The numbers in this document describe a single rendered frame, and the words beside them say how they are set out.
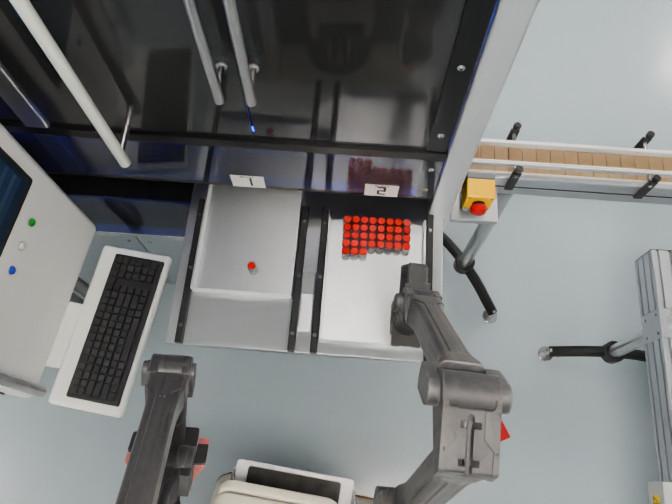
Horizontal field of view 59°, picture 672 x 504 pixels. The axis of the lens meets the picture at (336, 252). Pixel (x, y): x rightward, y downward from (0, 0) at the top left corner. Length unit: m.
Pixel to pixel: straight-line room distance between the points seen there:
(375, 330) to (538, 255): 1.29
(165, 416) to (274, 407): 1.46
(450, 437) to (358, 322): 0.81
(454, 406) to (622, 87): 2.63
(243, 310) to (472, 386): 0.89
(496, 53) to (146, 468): 0.85
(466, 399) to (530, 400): 1.73
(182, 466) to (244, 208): 0.78
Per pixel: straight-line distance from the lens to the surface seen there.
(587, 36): 3.39
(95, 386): 1.67
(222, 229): 1.65
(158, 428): 0.94
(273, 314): 1.55
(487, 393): 0.79
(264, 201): 1.67
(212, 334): 1.56
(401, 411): 2.40
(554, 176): 1.74
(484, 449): 0.79
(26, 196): 1.52
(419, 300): 1.08
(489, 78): 1.15
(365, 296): 1.56
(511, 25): 1.06
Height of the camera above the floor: 2.37
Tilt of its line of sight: 69 degrees down
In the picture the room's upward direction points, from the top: straight up
